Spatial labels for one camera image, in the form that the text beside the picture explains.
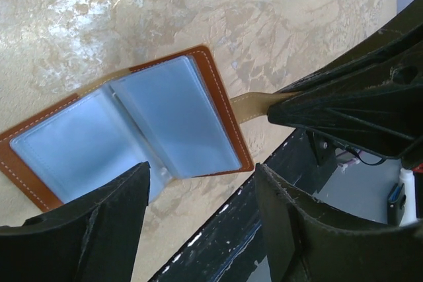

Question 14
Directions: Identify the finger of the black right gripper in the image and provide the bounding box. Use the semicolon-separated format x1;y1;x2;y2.
279;0;422;93
268;44;422;169

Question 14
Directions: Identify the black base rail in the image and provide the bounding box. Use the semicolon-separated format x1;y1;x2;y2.
151;129;336;281

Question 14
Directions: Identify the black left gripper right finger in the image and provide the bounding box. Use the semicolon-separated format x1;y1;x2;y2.
255;164;422;281

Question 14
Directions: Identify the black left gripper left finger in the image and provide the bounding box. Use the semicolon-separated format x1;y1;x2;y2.
1;162;150;281

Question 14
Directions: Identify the brown leather card holder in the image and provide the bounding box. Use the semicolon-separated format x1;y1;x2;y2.
1;45;289;211

